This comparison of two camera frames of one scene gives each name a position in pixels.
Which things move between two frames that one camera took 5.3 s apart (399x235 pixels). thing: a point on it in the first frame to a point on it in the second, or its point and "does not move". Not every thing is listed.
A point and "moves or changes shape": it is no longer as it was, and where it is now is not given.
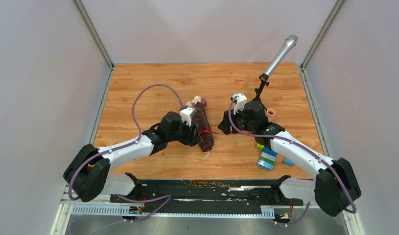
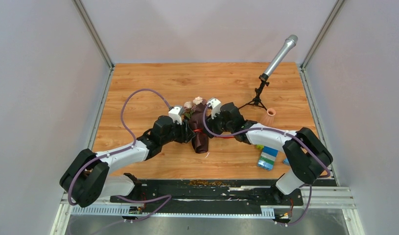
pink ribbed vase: x=270 y=113 does not move
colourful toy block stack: x=268 y=157 does not move
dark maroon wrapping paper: x=202 y=121 does not move
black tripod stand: x=264 y=78 does not move
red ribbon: x=209 y=131 moves or changes shape
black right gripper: x=224 y=125 to x=210 y=124
